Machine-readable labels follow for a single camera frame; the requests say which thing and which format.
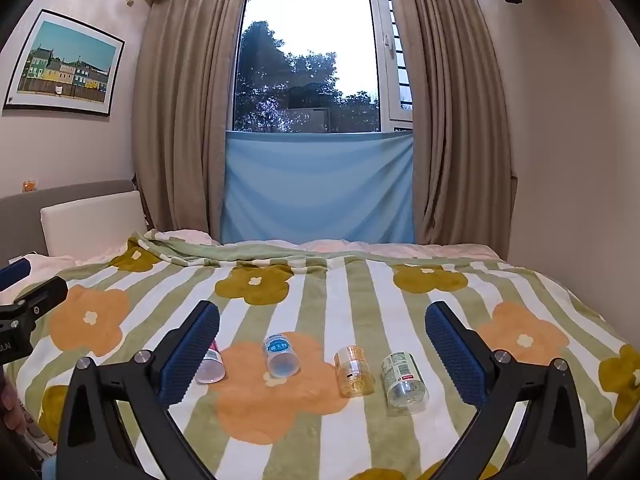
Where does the framed houses picture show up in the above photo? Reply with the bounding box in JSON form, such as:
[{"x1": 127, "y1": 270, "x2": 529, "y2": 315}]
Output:
[{"x1": 3, "y1": 9, "x2": 125, "y2": 117}]

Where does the left beige curtain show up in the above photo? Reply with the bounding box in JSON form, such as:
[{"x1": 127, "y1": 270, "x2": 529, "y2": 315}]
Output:
[{"x1": 132, "y1": 0, "x2": 244, "y2": 238}]

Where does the small orange object on headboard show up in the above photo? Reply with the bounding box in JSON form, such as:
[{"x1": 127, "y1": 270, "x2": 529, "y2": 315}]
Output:
[{"x1": 22, "y1": 180, "x2": 37, "y2": 193}]

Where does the grey bed headboard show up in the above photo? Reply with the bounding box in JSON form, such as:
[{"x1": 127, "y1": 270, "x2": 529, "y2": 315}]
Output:
[{"x1": 1, "y1": 180, "x2": 136, "y2": 266}]

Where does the beige curtain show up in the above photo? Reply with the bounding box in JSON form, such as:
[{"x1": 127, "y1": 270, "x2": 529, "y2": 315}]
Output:
[
  {"x1": 392, "y1": 0, "x2": 518, "y2": 257},
  {"x1": 132, "y1": 0, "x2": 244, "y2": 238}
]

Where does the green label plastic cup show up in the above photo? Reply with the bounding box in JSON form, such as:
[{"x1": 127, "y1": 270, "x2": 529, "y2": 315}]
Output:
[{"x1": 381, "y1": 352, "x2": 428, "y2": 410}]

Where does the orange label plastic cup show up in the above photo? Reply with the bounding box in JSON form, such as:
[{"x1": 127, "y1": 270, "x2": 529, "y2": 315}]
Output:
[{"x1": 334, "y1": 346, "x2": 375, "y2": 398}]

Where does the blue label plastic cup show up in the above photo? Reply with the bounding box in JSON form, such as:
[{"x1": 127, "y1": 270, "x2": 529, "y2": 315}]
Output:
[{"x1": 262, "y1": 334, "x2": 300, "y2": 378}]

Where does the person's left hand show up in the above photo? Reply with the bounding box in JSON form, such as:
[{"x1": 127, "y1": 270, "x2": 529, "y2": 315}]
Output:
[{"x1": 1, "y1": 375, "x2": 26, "y2": 434}]

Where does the red label plastic cup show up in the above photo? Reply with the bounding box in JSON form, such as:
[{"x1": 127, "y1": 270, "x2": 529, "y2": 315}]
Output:
[{"x1": 195, "y1": 341, "x2": 226, "y2": 385}]

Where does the window with white frame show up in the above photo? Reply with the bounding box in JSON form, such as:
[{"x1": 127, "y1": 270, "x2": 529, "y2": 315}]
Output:
[{"x1": 231, "y1": 0, "x2": 412, "y2": 133}]

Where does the white pillow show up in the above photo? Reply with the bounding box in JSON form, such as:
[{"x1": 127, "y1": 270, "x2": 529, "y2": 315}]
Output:
[{"x1": 40, "y1": 191, "x2": 146, "y2": 260}]

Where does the blue cloth under window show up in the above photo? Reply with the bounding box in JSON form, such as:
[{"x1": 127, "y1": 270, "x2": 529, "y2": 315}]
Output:
[{"x1": 219, "y1": 131, "x2": 416, "y2": 244}]

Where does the floral striped blanket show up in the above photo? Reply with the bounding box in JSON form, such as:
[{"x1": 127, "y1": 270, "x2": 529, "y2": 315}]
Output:
[{"x1": 6, "y1": 234, "x2": 639, "y2": 479}]

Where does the right beige curtain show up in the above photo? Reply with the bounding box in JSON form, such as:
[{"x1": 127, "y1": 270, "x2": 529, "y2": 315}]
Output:
[{"x1": 392, "y1": 0, "x2": 518, "y2": 257}]

